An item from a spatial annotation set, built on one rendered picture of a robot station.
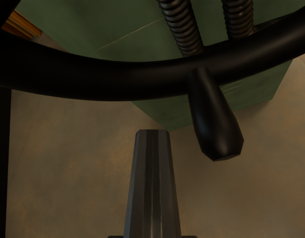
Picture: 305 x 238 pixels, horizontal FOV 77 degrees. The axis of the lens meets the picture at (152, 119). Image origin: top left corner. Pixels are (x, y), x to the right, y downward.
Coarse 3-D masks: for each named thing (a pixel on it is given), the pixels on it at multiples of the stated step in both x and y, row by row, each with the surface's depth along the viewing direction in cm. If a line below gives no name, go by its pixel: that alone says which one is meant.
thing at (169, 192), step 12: (156, 132) 10; (168, 132) 10; (156, 144) 9; (168, 144) 9; (156, 156) 8; (168, 156) 8; (156, 168) 8; (168, 168) 8; (156, 180) 7; (168, 180) 7; (156, 192) 7; (168, 192) 7; (156, 204) 7; (168, 204) 7; (156, 216) 6; (168, 216) 6; (156, 228) 6; (168, 228) 6; (180, 228) 6
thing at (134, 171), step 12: (144, 132) 10; (144, 144) 9; (144, 156) 8; (132, 168) 8; (144, 168) 8; (132, 180) 8; (144, 180) 7; (132, 192) 7; (144, 192) 7; (132, 204) 7; (144, 204) 7; (132, 216) 6; (144, 216) 6; (132, 228) 6; (144, 228) 6
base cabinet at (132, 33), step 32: (32, 0) 24; (64, 0) 25; (96, 0) 26; (128, 0) 26; (192, 0) 29; (256, 0) 31; (288, 0) 32; (64, 32) 29; (96, 32) 30; (128, 32) 31; (160, 32) 32; (224, 32) 36; (288, 64) 52; (256, 96) 69
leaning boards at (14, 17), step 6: (12, 12) 130; (18, 12) 132; (12, 18) 130; (18, 18) 133; (24, 18) 138; (6, 24) 136; (12, 24) 137; (18, 24) 138; (24, 24) 136; (30, 24) 142; (6, 30) 135; (12, 30) 139; (18, 30) 145; (24, 30) 145; (30, 30) 141; (36, 30) 145; (24, 36) 147; (30, 36) 149
